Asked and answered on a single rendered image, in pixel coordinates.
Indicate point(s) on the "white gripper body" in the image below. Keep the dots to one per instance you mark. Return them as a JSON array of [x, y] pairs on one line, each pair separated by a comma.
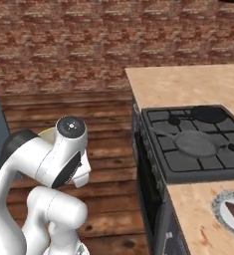
[[82, 171]]

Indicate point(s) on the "grey frying pan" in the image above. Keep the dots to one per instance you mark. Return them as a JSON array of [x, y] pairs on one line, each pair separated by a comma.
[[195, 143]]

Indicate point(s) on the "black gas hob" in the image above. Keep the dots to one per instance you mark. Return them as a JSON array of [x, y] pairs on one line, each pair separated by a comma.
[[188, 164]]

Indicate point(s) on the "black oven door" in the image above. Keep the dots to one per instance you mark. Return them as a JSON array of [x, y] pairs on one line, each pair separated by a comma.
[[147, 186]]

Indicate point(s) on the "white plate with grey rim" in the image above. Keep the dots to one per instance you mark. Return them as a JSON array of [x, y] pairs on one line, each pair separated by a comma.
[[225, 215]]

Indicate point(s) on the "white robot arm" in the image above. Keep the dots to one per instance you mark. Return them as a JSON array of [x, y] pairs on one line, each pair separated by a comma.
[[19, 166]]

